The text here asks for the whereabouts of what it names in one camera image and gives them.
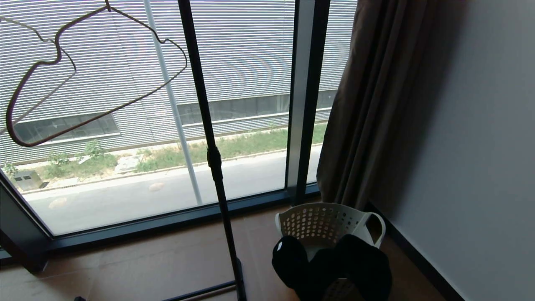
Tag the pink clothes hanger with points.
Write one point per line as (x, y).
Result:
(25, 29)
(104, 112)

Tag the black clothes rack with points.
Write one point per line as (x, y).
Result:
(213, 163)

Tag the white laundry basket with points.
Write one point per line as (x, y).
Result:
(317, 221)

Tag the heap of black clothes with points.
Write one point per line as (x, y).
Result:
(359, 263)

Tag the window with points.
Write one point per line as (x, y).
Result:
(309, 104)

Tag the brown curtain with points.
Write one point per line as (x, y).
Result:
(376, 104)

